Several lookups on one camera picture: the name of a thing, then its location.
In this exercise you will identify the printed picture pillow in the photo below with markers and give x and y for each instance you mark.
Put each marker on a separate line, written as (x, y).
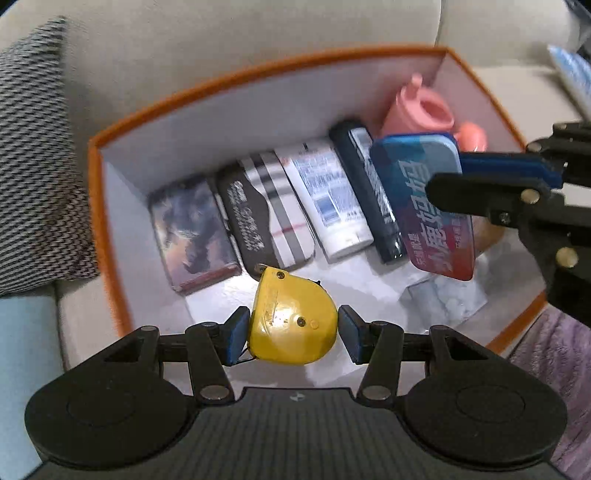
(572, 74)

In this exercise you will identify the plaid case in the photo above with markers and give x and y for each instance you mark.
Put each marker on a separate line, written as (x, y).
(272, 217)

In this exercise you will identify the white cream tube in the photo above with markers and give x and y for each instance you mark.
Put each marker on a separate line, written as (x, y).
(323, 198)

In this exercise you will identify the clear plastic box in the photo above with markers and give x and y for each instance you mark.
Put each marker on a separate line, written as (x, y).
(443, 297)

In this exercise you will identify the purple fluffy blanket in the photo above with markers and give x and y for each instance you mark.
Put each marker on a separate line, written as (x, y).
(563, 360)

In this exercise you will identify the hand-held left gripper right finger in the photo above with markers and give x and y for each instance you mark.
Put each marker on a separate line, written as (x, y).
(353, 334)

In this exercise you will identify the yellow tape measure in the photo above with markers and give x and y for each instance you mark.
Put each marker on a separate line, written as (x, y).
(295, 318)

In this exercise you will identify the light blue pillow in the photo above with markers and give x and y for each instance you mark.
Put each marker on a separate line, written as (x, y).
(27, 369)

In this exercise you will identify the orange cardboard box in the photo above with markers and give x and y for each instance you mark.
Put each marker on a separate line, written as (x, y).
(184, 138)

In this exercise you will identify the large pink bottle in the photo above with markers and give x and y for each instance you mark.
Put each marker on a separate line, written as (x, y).
(415, 110)

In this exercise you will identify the houndstooth pillow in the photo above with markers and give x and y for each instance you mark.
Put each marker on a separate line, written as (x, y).
(37, 161)

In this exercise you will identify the small pink bottle orange cap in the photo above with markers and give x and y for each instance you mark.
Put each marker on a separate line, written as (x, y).
(473, 136)

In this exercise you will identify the dark picture card box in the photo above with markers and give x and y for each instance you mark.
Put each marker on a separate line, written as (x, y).
(194, 235)

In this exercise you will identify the dark blue tube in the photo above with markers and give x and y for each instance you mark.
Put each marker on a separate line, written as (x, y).
(369, 194)

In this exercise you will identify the blue tin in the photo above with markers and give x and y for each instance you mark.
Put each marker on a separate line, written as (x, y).
(415, 184)

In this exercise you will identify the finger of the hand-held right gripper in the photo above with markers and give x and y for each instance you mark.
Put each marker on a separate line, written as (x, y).
(471, 194)
(498, 164)

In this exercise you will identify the beige sofa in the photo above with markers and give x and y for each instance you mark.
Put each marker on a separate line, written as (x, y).
(231, 32)

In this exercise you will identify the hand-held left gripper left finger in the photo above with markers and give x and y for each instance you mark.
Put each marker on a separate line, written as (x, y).
(238, 337)

